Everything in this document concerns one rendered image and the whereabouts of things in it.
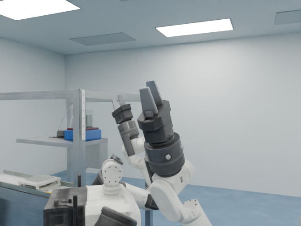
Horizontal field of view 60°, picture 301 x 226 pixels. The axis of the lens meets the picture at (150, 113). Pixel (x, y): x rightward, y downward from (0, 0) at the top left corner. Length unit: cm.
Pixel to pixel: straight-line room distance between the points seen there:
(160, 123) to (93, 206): 41
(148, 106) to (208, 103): 478
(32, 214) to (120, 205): 170
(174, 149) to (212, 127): 474
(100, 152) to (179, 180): 147
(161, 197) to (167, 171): 7
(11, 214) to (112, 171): 193
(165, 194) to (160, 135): 15
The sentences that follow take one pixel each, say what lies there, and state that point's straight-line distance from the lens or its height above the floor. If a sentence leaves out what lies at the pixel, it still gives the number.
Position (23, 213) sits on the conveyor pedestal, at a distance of 260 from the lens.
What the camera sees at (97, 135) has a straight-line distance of 194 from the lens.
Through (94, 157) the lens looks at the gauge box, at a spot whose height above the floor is 118.
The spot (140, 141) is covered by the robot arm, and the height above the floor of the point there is 142.
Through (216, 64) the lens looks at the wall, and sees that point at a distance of 537.
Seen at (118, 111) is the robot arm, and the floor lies 155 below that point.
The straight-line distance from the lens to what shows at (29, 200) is 242.
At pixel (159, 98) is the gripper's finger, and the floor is 159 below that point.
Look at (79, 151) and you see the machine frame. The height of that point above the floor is 128.
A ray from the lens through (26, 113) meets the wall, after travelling 605.
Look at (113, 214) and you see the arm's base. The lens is 73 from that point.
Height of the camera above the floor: 157
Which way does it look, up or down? 1 degrees down
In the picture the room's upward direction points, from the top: straight up
